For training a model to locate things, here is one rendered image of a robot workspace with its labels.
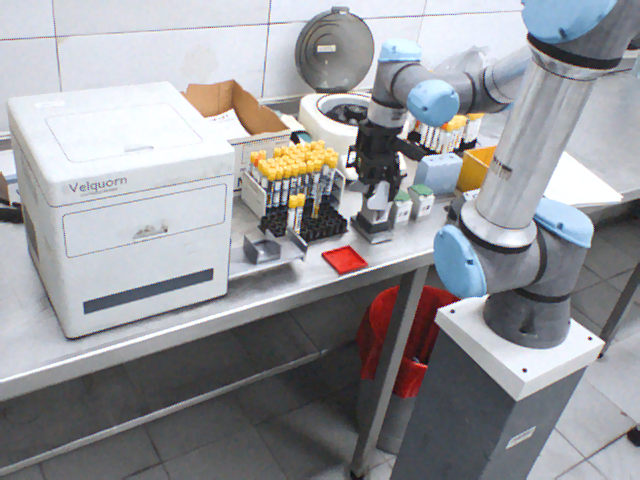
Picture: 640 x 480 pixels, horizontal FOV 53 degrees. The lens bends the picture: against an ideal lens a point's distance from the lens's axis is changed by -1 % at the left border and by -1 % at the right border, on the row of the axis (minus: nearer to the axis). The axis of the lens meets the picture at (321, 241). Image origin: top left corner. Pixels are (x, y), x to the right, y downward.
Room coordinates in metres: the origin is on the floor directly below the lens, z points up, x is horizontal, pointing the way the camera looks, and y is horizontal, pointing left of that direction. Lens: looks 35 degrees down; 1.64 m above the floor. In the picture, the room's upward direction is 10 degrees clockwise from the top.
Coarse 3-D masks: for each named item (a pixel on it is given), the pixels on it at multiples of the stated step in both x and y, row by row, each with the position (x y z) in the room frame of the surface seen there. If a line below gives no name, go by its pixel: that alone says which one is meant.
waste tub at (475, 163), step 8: (464, 152) 1.41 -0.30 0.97; (472, 152) 1.43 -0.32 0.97; (480, 152) 1.45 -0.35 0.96; (488, 152) 1.46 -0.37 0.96; (464, 160) 1.41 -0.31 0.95; (472, 160) 1.39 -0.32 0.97; (480, 160) 1.45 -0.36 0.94; (488, 160) 1.47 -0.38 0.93; (464, 168) 1.40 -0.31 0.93; (472, 168) 1.38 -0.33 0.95; (480, 168) 1.37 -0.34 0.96; (464, 176) 1.40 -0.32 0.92; (472, 176) 1.38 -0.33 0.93; (480, 176) 1.36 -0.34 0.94; (456, 184) 1.41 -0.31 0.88; (464, 184) 1.39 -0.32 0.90; (472, 184) 1.37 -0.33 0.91; (480, 184) 1.35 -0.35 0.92
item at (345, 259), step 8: (336, 248) 1.06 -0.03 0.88; (344, 248) 1.07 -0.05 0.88; (352, 248) 1.07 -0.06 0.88; (328, 256) 1.03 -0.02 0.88; (336, 256) 1.04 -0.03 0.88; (344, 256) 1.04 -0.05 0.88; (352, 256) 1.05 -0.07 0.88; (360, 256) 1.04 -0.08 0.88; (336, 264) 1.01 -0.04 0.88; (344, 264) 1.02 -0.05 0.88; (352, 264) 1.02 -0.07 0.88; (360, 264) 1.02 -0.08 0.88; (344, 272) 0.99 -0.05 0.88
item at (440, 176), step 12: (432, 156) 1.36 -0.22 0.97; (444, 156) 1.37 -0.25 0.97; (456, 156) 1.38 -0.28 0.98; (420, 168) 1.33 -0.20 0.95; (432, 168) 1.31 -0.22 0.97; (444, 168) 1.33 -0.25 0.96; (456, 168) 1.35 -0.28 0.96; (420, 180) 1.32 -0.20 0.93; (432, 180) 1.32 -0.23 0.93; (444, 180) 1.34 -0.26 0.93; (456, 180) 1.36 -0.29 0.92; (444, 192) 1.35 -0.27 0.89
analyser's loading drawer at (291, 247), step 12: (288, 228) 1.03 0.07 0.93; (264, 240) 0.99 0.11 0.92; (276, 240) 0.96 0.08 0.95; (288, 240) 1.01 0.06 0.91; (300, 240) 0.99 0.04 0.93; (240, 252) 0.95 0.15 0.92; (252, 252) 0.93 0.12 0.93; (264, 252) 0.96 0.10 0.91; (276, 252) 0.95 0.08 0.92; (288, 252) 0.97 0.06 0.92; (300, 252) 0.98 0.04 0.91; (240, 264) 0.91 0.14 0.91; (252, 264) 0.92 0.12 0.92; (264, 264) 0.92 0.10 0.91; (276, 264) 0.94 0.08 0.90
